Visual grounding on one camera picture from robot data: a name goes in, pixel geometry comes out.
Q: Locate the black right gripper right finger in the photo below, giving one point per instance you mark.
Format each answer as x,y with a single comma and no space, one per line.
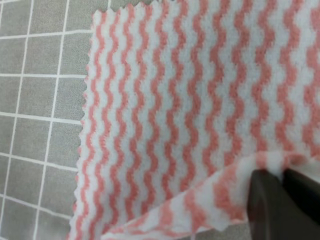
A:
305,192

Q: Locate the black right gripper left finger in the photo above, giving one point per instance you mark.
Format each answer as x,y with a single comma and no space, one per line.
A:
273,215

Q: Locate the pink white wavy towel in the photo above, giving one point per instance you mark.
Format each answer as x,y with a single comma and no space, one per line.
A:
276,125

